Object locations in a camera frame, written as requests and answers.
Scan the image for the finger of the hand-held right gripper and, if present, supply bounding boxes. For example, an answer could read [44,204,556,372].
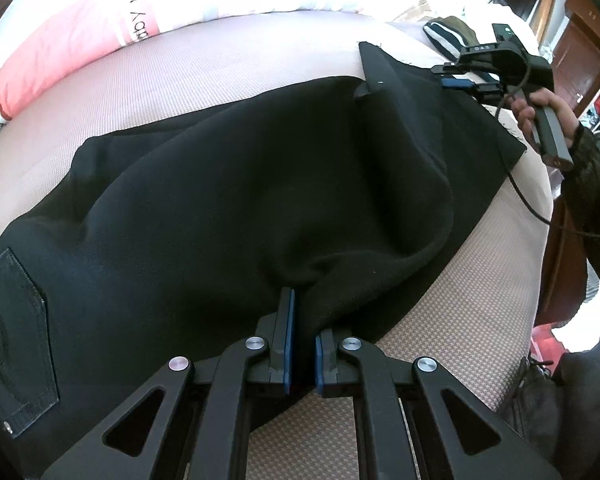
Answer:
[431,61,481,76]
[440,76,505,102]

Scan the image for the dark striped cloth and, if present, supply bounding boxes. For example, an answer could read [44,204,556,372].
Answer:
[422,16,501,85]

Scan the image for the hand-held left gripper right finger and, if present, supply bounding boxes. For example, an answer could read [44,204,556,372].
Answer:
[314,328,565,480]

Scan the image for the person's right forearm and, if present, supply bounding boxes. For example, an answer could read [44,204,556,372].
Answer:
[560,126,600,273]

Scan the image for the pink and white pillow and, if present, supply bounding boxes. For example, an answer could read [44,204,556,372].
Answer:
[0,0,396,122]

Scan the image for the beige woven bed mat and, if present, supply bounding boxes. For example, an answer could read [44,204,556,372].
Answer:
[0,7,555,480]

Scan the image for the person's grey trouser leg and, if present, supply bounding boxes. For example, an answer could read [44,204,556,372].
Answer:
[499,329,600,480]

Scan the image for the wooden bed frame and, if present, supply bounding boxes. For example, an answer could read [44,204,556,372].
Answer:
[532,185,590,332]

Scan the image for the person's right hand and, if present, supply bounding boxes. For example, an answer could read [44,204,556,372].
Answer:
[509,87,589,152]

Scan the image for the black cable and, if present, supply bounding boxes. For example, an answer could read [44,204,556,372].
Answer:
[495,85,600,241]

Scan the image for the brown wooden door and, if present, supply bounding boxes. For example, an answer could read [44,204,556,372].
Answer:
[535,0,600,128]

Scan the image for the black pants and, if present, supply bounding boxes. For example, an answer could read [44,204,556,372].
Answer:
[0,40,527,463]

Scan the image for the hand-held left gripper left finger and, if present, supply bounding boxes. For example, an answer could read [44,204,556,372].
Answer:
[40,286,297,480]

